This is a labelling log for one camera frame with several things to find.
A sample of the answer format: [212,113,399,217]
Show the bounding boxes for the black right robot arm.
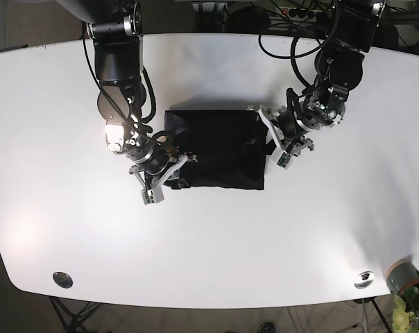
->
[60,1,196,205]

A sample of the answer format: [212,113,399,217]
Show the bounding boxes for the right silver table grommet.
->
[354,271,375,289]

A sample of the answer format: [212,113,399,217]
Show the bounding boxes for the silver table grommet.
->
[53,271,73,289]
[354,271,375,289]

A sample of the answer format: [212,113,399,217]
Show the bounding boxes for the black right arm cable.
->
[81,20,176,146]

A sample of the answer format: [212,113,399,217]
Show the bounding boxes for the black folding table legs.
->
[49,296,103,333]

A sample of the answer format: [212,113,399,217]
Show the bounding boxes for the left silver table grommet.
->
[53,271,73,289]

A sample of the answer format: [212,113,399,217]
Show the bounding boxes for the green potted plant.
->
[392,286,419,333]

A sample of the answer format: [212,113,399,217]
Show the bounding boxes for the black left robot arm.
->
[255,1,386,168]

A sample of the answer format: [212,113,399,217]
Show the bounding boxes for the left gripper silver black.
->
[247,105,314,169]

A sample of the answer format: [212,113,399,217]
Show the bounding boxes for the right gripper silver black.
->
[128,145,198,205]

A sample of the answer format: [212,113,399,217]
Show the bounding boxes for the grey plant pot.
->
[384,259,419,296]

